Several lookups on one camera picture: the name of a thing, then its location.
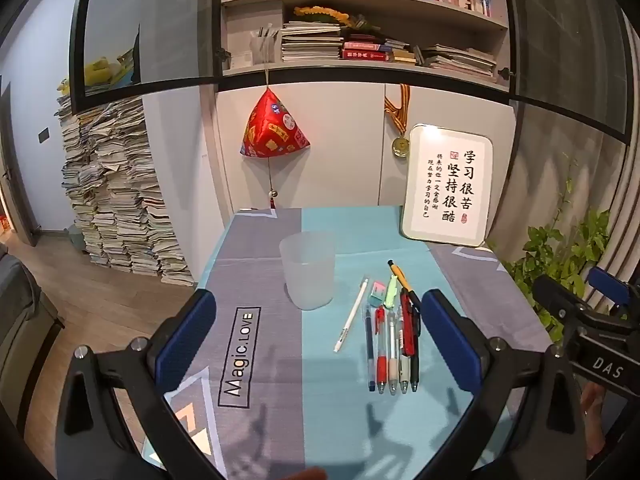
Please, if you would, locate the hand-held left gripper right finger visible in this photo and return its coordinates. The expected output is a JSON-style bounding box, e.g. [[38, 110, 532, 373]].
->
[[421, 288, 587, 480]]

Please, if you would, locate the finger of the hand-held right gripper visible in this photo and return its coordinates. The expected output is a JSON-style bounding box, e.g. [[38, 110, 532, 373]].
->
[[531, 274, 588, 328], [586, 266, 635, 317]]

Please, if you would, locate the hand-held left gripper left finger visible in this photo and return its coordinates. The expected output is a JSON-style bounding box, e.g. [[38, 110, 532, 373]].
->
[[55, 289, 236, 480]]

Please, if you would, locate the red barrel pen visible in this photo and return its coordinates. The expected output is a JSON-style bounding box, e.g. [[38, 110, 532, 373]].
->
[[398, 287, 420, 395]]

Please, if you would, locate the black gel pen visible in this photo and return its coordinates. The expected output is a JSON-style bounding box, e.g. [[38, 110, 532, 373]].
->
[[409, 301, 422, 394]]

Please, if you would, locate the clear pen with beige grip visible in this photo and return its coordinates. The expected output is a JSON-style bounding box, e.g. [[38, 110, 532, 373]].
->
[[387, 309, 400, 395]]

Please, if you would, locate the red gel pen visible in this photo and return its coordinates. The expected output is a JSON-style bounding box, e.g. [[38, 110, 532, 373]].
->
[[375, 305, 389, 395]]

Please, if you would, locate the dark blue gel pen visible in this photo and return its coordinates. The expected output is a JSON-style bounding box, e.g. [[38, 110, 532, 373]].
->
[[363, 307, 376, 392]]

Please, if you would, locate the white pen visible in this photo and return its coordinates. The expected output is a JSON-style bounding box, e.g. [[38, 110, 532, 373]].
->
[[333, 277, 370, 354]]

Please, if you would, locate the translucent plastic cup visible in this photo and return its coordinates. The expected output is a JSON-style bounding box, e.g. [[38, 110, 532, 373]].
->
[[278, 230, 337, 311]]

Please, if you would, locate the person's right hand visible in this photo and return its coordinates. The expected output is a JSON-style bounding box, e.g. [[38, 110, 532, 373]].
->
[[581, 382, 610, 456]]

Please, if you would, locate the green potted plant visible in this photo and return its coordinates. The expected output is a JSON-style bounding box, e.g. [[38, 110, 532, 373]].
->
[[502, 179, 627, 347]]

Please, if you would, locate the orange black pen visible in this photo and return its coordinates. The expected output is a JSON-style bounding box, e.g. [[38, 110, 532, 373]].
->
[[387, 258, 417, 306]]

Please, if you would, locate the teal and grey tablecloth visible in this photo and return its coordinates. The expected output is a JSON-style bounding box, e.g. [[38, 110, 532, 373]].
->
[[112, 205, 557, 480]]

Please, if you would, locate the framed calligraphy sign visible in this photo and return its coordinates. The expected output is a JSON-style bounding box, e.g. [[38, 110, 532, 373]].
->
[[399, 122, 496, 249]]

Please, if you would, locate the grey sofa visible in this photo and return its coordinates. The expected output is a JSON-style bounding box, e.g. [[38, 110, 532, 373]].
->
[[0, 251, 67, 403]]

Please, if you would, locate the tall pile of books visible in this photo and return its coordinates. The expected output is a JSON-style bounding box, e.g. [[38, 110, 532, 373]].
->
[[54, 91, 197, 289]]

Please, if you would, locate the gold medal with striped ribbon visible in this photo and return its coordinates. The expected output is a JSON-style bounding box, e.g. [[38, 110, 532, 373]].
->
[[383, 82, 412, 159]]

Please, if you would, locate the red hanging ornament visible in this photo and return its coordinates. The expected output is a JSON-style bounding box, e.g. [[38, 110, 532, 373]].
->
[[238, 67, 311, 211]]

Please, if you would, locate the glass cabinet door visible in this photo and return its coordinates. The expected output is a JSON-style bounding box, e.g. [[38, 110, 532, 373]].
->
[[69, 0, 227, 117], [499, 0, 635, 147]]

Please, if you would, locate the stack of paper booklets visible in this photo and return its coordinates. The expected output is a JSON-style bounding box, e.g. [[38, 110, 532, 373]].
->
[[419, 43, 499, 79]]

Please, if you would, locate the yellow plush toy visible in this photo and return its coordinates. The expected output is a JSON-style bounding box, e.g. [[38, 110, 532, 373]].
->
[[81, 54, 132, 87]]

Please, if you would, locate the stack of red books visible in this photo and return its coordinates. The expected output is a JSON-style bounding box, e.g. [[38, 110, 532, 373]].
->
[[340, 34, 419, 66]]

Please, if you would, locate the translucent pen holder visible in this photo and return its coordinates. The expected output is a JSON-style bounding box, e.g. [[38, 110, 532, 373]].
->
[[249, 23, 279, 66]]

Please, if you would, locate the stack of white booklets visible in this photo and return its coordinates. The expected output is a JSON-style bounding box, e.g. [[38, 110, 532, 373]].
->
[[280, 20, 346, 64]]

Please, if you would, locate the white bookshelf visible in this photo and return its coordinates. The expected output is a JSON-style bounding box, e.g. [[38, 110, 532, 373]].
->
[[214, 0, 517, 92]]

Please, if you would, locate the yellow sunflower decoration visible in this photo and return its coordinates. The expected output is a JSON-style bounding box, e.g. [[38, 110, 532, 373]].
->
[[293, 5, 375, 32]]

